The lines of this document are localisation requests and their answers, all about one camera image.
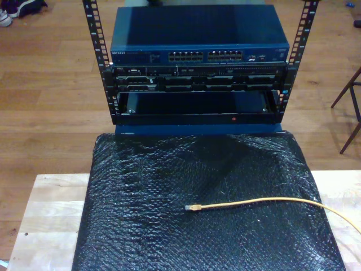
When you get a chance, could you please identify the dark sneaker white sole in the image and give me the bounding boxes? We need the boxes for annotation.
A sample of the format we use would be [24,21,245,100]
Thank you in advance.
[7,0,49,19]

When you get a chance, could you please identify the yellow network cable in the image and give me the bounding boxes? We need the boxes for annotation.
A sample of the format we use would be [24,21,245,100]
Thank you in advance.
[184,196,361,235]

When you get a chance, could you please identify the blue network switch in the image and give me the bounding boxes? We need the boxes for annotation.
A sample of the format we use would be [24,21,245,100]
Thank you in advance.
[109,5,290,66]

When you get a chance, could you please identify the black rack server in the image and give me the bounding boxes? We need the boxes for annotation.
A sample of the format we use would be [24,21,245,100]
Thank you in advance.
[103,63,294,94]

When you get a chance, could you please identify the black bubble mat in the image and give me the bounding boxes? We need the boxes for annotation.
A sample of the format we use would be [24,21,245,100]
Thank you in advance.
[71,132,347,271]

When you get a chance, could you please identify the black perforated rack post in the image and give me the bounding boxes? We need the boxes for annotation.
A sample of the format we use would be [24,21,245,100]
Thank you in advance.
[278,0,322,125]
[81,0,120,125]

